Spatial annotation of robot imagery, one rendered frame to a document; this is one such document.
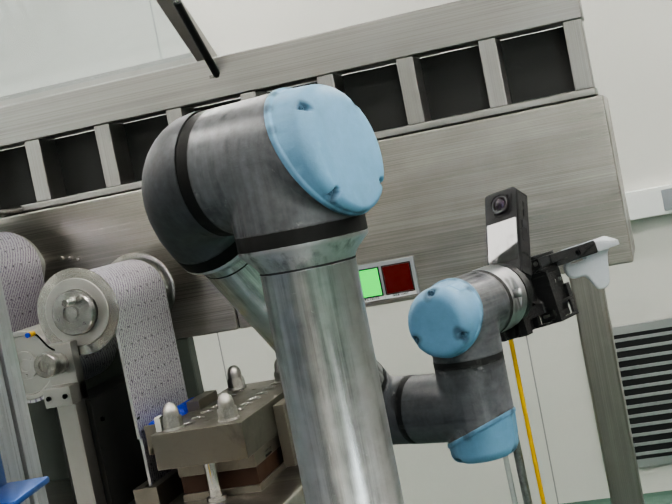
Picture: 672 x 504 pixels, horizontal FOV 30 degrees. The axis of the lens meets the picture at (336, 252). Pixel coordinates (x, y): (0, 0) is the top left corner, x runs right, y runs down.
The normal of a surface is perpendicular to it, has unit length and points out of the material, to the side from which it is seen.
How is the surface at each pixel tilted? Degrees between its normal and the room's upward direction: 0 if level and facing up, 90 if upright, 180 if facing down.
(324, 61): 90
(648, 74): 90
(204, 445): 90
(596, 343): 90
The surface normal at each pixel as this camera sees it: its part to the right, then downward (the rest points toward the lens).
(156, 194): -0.74, 0.32
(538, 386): -0.24, 0.10
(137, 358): 0.95, -0.18
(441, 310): -0.53, 0.16
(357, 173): 0.79, -0.26
